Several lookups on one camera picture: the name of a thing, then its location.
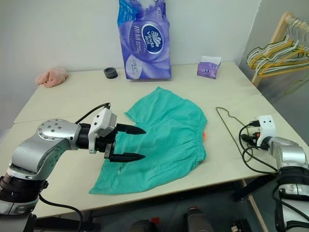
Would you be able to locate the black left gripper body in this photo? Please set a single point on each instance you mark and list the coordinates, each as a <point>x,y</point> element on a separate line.
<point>106,142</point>

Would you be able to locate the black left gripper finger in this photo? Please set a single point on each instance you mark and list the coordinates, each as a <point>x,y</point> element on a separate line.
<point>131,129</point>
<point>128,157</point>

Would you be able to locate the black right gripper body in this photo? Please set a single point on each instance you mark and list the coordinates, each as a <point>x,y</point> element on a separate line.
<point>251,140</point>

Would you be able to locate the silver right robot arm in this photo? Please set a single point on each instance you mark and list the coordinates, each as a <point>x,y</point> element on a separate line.
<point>289,159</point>

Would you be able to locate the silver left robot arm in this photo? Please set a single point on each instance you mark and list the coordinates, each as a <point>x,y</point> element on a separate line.
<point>48,142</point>

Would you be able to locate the green shorts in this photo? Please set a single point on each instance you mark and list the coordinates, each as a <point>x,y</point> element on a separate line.
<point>159,140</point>

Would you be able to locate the small orange object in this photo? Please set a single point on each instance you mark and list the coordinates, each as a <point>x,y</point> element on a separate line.
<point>204,136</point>

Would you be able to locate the black table brace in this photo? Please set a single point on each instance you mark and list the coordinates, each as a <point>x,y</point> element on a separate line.
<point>253,187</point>

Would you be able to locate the black round tape roll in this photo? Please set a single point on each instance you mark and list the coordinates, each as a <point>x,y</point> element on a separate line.
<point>110,72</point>

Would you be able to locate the wooden table leg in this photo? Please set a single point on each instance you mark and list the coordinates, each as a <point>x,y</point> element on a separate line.
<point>256,207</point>

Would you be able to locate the small purple tissue pack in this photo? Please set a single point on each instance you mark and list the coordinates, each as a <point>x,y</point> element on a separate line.
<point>207,68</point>

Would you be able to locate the pink fluffy cloth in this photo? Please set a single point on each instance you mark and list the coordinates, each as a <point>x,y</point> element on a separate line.
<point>51,76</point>

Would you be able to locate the large purple tissue pack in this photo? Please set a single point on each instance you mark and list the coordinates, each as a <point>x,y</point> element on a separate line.
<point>147,43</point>

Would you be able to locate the dark rounded shape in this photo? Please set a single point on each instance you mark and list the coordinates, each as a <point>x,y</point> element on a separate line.
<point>199,220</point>

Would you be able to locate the wooden clothes rack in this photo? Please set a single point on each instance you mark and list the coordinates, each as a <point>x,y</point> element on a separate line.
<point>277,31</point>

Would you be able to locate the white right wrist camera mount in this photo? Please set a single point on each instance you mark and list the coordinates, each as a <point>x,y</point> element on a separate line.
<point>266,129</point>

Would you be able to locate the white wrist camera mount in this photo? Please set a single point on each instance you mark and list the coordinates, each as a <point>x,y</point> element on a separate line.
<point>106,120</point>
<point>266,129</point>

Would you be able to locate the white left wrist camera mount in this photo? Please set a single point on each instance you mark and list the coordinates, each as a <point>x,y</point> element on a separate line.
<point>106,120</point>

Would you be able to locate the black table frame bar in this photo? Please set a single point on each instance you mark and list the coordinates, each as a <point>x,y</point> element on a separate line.
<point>67,223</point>

